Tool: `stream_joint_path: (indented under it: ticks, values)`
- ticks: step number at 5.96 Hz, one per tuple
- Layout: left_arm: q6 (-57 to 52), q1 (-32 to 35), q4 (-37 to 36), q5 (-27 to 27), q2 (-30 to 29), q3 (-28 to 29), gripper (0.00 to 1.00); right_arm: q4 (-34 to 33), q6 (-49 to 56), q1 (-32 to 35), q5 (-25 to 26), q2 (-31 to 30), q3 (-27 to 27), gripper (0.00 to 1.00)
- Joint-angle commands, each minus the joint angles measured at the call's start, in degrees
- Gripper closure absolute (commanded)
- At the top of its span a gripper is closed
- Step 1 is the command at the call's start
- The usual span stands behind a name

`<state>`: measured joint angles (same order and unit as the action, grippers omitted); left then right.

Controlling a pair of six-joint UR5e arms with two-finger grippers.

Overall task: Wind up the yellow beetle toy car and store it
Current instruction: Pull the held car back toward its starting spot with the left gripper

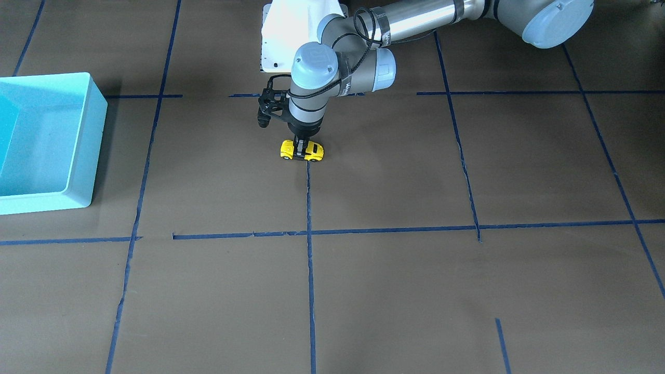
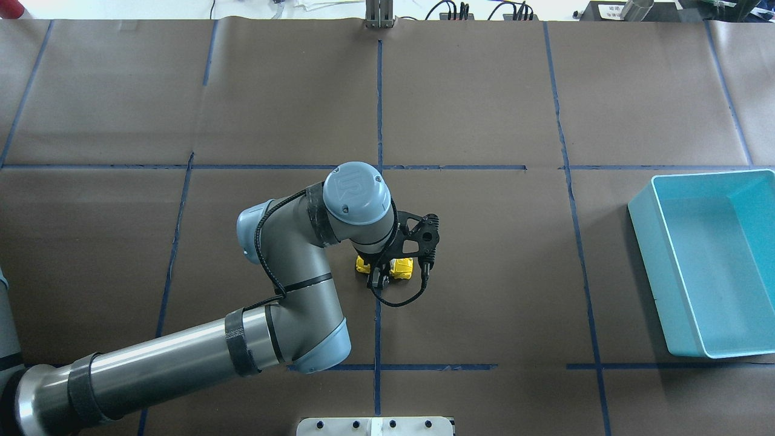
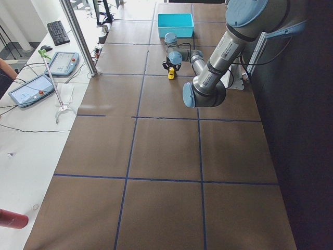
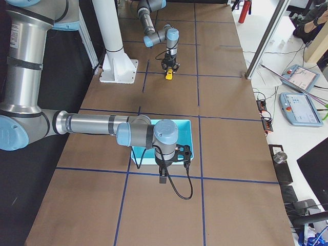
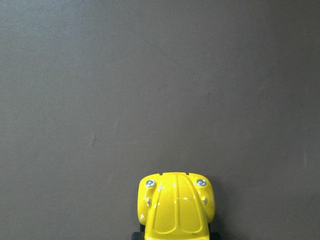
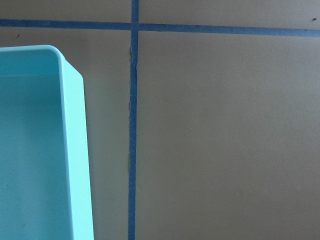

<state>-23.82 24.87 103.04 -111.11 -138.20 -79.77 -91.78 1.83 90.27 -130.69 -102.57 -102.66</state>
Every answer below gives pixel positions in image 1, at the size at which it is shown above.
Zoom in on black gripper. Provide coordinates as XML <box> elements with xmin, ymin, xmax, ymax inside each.
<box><xmin>289</xmin><ymin>121</ymin><xmax>323</xmax><ymax>158</ymax></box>

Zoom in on yellow beetle toy car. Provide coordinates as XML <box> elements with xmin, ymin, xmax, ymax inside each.
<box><xmin>280</xmin><ymin>140</ymin><xmax>325</xmax><ymax>163</ymax></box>

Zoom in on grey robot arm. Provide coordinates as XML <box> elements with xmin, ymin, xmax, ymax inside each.
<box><xmin>280</xmin><ymin>1</ymin><xmax>594</xmax><ymax>161</ymax></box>

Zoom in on turquoise plastic bin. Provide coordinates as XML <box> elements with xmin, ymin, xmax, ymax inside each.
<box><xmin>1</xmin><ymin>72</ymin><xmax>108</xmax><ymax>215</ymax></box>

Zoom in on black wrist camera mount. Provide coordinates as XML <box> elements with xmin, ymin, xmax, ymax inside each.
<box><xmin>257</xmin><ymin>87</ymin><xmax>292</xmax><ymax>128</ymax></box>

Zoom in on white pedestal column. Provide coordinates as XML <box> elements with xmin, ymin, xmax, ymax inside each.
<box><xmin>260</xmin><ymin>1</ymin><xmax>349</xmax><ymax>73</ymax></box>

